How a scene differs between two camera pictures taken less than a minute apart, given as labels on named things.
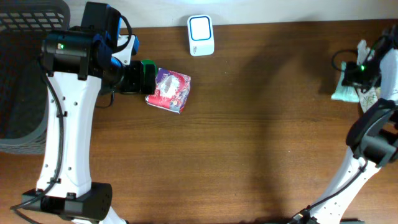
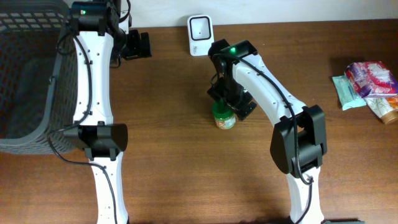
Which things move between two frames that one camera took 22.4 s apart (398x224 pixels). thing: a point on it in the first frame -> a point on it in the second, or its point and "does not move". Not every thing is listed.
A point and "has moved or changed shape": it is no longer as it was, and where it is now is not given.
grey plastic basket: (23, 82) does not move
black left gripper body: (132, 79) -> (134, 48)
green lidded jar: (150, 74) -> (224, 117)
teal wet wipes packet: (346, 93) has moved or changed shape
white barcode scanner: (201, 36) does not move
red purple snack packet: (171, 91) -> (372, 79)
